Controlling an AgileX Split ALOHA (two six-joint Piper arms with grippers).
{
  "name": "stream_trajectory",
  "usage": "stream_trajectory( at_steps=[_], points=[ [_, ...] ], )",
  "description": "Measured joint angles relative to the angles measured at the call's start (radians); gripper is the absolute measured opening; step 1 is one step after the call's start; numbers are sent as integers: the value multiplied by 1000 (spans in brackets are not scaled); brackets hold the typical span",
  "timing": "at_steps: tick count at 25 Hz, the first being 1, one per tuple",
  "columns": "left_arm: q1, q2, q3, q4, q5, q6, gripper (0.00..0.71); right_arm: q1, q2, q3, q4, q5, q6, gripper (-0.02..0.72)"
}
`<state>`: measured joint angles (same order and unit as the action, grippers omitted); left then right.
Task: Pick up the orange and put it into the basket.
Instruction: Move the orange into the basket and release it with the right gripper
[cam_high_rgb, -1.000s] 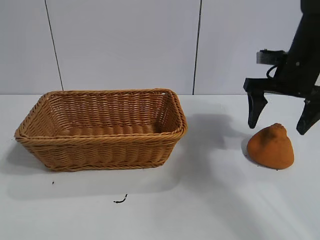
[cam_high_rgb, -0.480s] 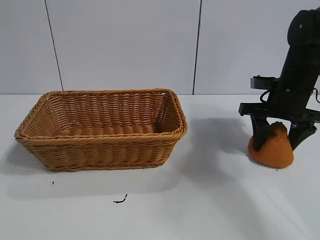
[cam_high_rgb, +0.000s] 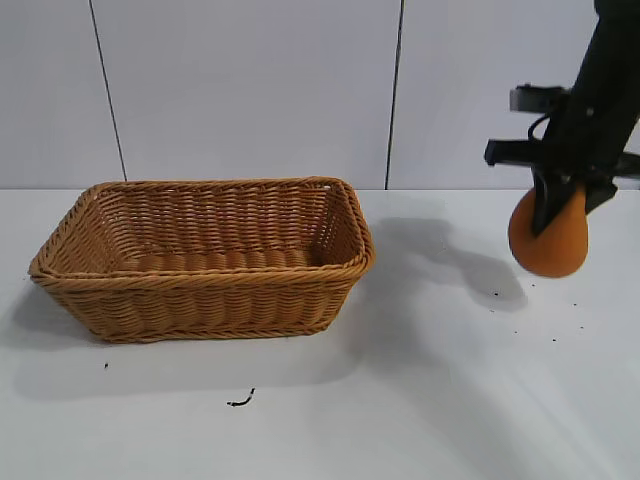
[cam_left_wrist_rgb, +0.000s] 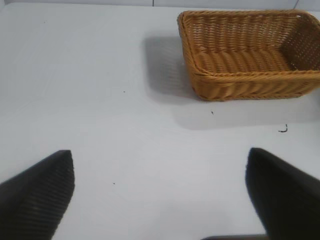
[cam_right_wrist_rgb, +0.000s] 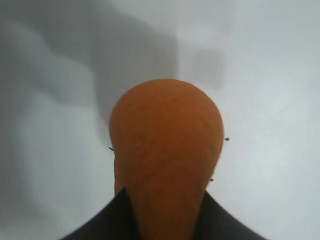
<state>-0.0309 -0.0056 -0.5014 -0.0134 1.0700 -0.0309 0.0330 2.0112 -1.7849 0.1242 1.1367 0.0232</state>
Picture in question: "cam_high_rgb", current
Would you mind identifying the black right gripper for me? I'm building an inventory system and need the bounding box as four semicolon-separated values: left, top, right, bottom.
484;92;640;238

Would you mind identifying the orange pear-shaped citrus fruit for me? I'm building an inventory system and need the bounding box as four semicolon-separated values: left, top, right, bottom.
507;183;590;278

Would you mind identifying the brown woven wicker basket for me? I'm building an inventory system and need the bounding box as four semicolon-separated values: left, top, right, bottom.
28;175;376;345

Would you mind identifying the thin black camera cable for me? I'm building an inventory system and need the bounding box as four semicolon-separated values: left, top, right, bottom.
526;114;552;142

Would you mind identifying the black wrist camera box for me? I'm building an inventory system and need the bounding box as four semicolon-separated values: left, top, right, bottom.
509;85;572;113

